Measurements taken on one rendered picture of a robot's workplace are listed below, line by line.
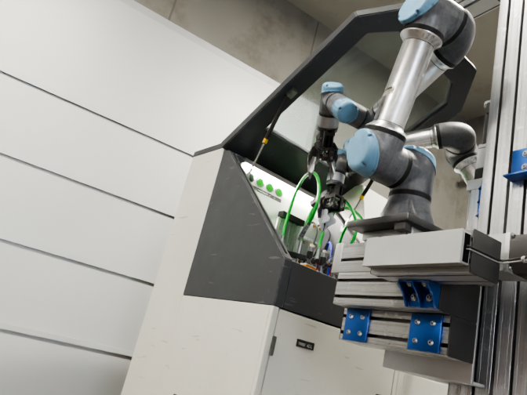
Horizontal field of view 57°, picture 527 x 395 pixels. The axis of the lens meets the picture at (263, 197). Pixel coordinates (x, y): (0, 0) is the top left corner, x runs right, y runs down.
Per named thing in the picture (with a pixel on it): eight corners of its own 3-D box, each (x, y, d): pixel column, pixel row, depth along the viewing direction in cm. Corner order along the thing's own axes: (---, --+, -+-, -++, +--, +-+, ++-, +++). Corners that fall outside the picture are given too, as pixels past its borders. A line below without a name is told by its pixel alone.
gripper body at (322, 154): (315, 163, 173) (319, 131, 168) (311, 154, 181) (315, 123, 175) (336, 164, 174) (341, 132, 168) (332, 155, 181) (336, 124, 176)
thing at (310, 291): (282, 308, 157) (293, 260, 162) (274, 307, 160) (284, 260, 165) (396, 346, 192) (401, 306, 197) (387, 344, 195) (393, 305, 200)
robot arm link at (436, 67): (488, 19, 140) (373, 125, 173) (461, 0, 136) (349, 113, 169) (499, 41, 133) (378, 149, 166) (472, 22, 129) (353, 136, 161)
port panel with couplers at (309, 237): (298, 269, 231) (310, 209, 241) (293, 269, 234) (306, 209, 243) (317, 277, 238) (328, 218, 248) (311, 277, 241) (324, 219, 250)
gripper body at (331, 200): (332, 206, 198) (337, 179, 202) (317, 208, 205) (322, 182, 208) (344, 212, 202) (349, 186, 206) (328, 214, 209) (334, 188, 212)
